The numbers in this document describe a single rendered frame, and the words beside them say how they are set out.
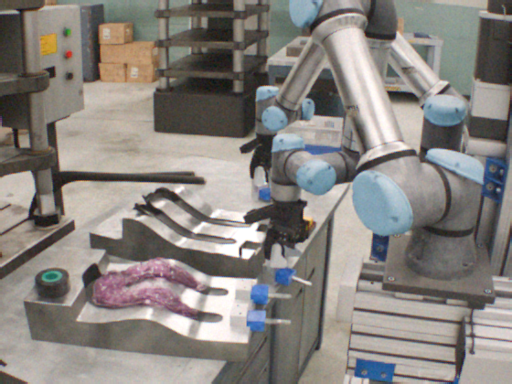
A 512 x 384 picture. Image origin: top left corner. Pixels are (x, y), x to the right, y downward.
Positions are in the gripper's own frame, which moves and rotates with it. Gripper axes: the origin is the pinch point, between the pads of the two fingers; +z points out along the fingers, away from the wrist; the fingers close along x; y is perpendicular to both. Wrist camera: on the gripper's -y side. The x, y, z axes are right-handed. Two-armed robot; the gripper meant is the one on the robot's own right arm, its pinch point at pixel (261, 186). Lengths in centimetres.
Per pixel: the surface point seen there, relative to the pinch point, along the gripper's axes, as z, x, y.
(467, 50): 14, 572, -199
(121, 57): 47, 272, -567
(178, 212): -6.7, -43.3, 11.2
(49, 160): -17, -65, -29
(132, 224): -7, -58, 10
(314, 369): 85, 20, 15
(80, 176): -8, -53, -32
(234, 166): 4.5, 14.3, -30.2
